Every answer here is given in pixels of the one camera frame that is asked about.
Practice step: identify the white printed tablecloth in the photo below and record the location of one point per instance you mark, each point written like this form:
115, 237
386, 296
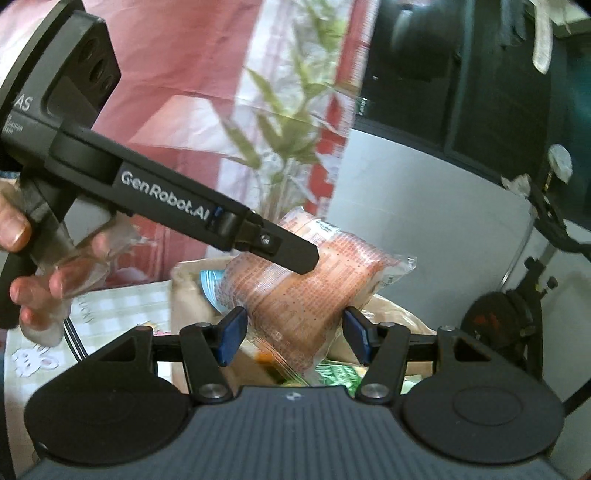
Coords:
115, 304

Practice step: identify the orange snack packet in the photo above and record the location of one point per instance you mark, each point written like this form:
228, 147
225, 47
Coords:
295, 304

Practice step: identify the green corn chip bag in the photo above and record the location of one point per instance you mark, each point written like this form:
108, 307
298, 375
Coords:
339, 376

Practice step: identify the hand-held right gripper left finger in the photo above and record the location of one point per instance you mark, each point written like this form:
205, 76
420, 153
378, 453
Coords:
231, 339

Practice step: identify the white crumpled cap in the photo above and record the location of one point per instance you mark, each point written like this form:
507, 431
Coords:
559, 159

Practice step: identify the dark sliding window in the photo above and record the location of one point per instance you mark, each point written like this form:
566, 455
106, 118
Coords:
461, 69

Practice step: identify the white rag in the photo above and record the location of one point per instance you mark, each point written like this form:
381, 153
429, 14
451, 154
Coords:
516, 183

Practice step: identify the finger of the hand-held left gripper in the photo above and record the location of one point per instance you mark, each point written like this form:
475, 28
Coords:
194, 210

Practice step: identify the brown paper bag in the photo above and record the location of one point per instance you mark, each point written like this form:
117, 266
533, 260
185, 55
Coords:
397, 318

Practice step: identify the light blue snack packet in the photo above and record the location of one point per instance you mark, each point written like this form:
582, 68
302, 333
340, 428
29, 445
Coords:
211, 288

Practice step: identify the person's left hand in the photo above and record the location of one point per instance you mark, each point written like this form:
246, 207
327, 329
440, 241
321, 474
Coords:
46, 295

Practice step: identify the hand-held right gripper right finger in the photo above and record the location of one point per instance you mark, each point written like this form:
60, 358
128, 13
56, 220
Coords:
358, 339

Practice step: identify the red bamboo print curtain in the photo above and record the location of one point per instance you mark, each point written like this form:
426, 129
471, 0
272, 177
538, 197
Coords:
207, 106

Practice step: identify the black exercise bike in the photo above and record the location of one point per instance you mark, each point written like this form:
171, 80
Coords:
549, 221

